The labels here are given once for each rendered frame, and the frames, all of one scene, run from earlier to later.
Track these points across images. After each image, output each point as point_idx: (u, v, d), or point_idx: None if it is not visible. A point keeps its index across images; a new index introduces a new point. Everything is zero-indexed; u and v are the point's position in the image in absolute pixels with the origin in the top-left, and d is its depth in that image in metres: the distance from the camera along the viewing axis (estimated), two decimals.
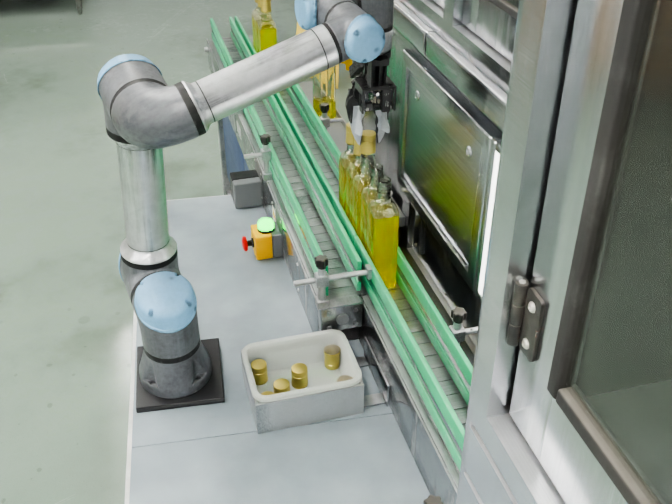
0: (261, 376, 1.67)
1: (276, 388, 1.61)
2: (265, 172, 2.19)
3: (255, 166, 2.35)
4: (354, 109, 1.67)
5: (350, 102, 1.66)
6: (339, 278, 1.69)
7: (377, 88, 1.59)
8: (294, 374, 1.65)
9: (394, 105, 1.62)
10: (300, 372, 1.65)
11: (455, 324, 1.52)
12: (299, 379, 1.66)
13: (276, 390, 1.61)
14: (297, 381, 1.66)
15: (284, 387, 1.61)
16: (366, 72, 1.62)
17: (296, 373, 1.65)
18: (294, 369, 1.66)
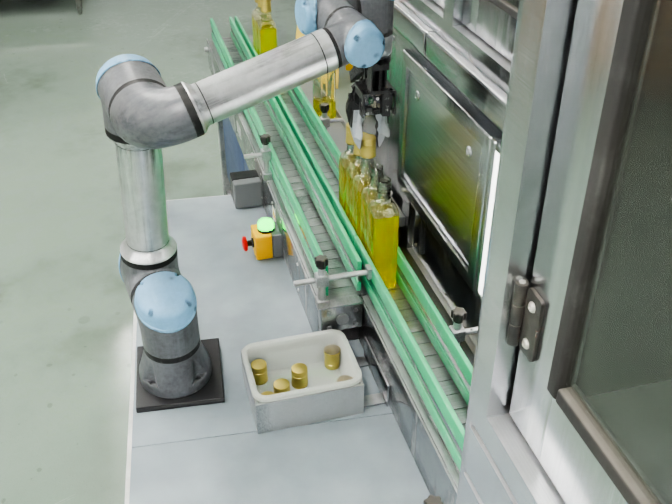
0: (261, 376, 1.67)
1: (276, 388, 1.61)
2: (265, 172, 2.19)
3: (255, 166, 2.35)
4: (354, 113, 1.68)
5: (350, 106, 1.67)
6: (339, 278, 1.69)
7: (377, 92, 1.60)
8: (294, 374, 1.65)
9: (394, 109, 1.62)
10: (300, 372, 1.65)
11: (455, 324, 1.52)
12: (299, 379, 1.66)
13: (276, 390, 1.61)
14: (297, 381, 1.66)
15: (284, 387, 1.61)
16: (366, 76, 1.62)
17: (296, 373, 1.65)
18: (294, 369, 1.66)
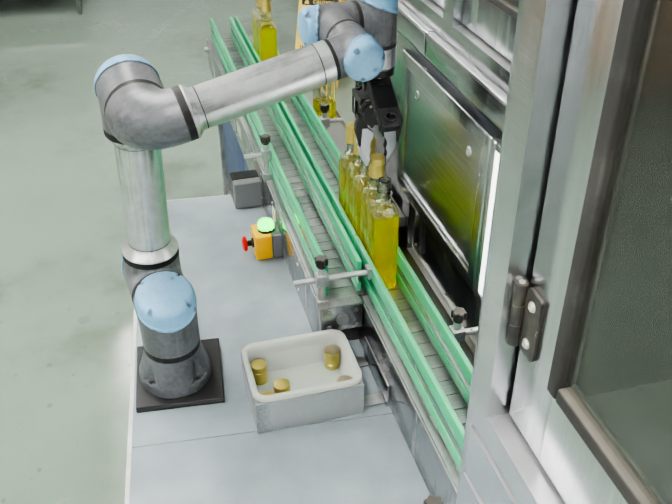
0: (261, 376, 1.67)
1: (276, 388, 1.61)
2: (265, 172, 2.19)
3: (255, 166, 2.35)
4: None
5: None
6: (339, 278, 1.69)
7: None
8: (384, 161, 1.68)
9: (353, 105, 1.69)
10: (383, 155, 1.69)
11: (455, 324, 1.52)
12: (385, 163, 1.70)
13: (276, 390, 1.61)
14: (384, 167, 1.70)
15: (284, 387, 1.61)
16: None
17: (384, 158, 1.69)
18: (379, 158, 1.68)
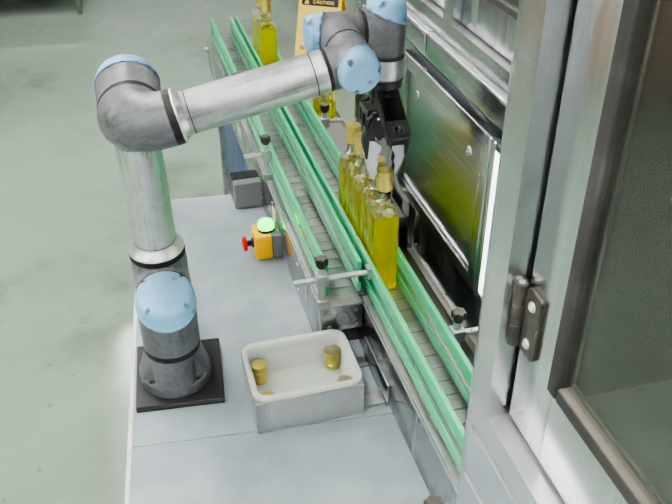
0: (261, 376, 1.67)
1: (391, 172, 1.64)
2: (265, 172, 2.19)
3: (255, 166, 2.35)
4: None
5: None
6: (339, 278, 1.69)
7: None
8: (384, 162, 1.69)
9: (360, 117, 1.65)
10: (384, 157, 1.69)
11: (455, 324, 1.52)
12: (385, 165, 1.70)
13: (391, 174, 1.64)
14: None
15: (390, 168, 1.65)
16: None
17: (384, 159, 1.69)
18: (379, 160, 1.68)
